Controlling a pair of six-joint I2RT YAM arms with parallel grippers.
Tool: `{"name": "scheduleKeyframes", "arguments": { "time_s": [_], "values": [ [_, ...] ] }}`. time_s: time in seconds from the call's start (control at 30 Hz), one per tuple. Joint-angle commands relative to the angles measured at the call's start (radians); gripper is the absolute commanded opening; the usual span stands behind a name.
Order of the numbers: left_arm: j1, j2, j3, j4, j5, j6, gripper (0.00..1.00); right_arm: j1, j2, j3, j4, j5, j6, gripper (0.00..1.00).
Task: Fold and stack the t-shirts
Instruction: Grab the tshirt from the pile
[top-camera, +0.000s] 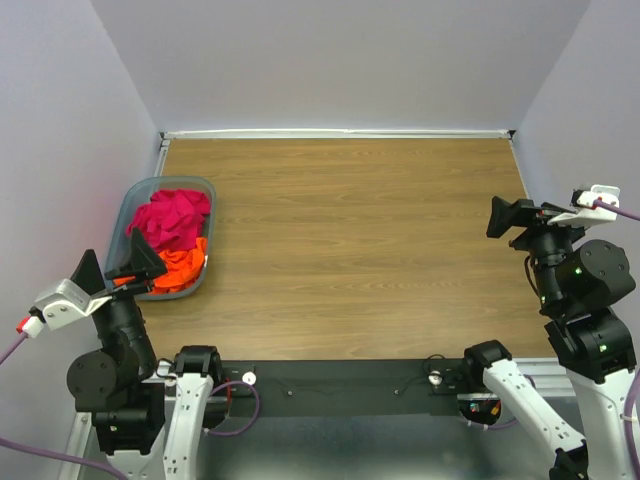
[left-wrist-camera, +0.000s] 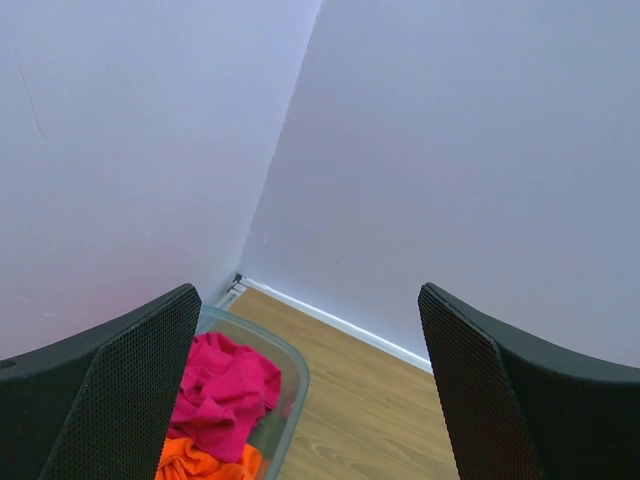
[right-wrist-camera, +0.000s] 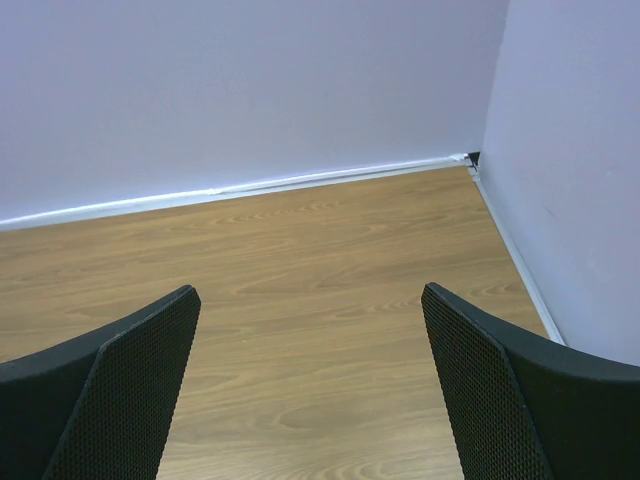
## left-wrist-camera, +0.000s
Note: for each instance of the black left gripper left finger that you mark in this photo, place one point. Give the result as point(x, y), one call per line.
point(97, 405)

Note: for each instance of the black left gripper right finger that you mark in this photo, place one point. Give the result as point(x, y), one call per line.
point(519, 407)

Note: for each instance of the pink t-shirt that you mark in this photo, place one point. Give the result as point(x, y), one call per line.
point(226, 389)

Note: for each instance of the orange t-shirt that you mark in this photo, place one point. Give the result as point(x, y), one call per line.
point(182, 460)

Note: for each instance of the clear plastic bin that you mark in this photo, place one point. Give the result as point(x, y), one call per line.
point(274, 433)

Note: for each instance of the aluminium table edge rail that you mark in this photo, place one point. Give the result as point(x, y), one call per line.
point(240, 284)

